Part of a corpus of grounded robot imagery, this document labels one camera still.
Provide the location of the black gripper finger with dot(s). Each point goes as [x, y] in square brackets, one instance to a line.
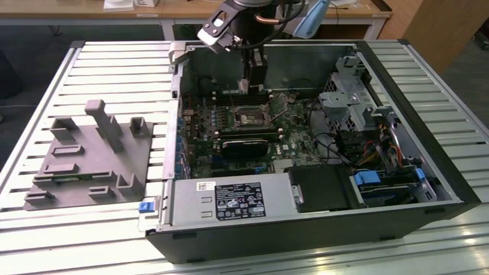
[259, 73]
[247, 66]

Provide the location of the silver CPU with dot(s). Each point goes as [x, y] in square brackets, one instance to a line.
[243, 87]

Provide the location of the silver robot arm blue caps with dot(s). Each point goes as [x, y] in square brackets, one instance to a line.
[311, 20]

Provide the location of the CPU socket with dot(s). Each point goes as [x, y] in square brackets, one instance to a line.
[249, 117]

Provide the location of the black RAM slot bank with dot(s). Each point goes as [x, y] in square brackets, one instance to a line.
[248, 134]
[244, 99]

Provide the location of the metal drive cage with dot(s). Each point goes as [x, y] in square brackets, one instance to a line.
[337, 101]

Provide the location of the black graphics card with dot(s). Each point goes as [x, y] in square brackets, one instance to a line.
[244, 148]

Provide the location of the green motherboard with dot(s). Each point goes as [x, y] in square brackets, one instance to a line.
[301, 143]

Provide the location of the white cardboard box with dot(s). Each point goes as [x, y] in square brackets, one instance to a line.
[119, 5]
[147, 3]

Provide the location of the small silver chipset heatsink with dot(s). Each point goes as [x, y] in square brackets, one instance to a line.
[281, 165]

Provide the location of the blue expansion slot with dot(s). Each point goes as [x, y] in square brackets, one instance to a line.
[260, 170]

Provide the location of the hard disk in blue carrier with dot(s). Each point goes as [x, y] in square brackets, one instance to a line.
[367, 179]

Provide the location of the silver power supply unit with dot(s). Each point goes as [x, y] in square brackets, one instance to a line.
[187, 200]

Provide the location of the wooden cabinet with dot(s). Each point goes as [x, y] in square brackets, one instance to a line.
[439, 34]

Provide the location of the grey plastic parts rack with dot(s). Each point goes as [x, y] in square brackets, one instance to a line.
[99, 160]

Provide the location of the blue plastic bay clip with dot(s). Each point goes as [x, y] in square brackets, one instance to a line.
[419, 174]

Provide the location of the blue case latch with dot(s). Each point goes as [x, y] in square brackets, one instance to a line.
[147, 207]

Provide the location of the black open PC case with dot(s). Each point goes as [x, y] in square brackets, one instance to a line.
[267, 243]

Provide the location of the green RAM stick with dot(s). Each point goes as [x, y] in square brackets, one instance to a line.
[71, 179]

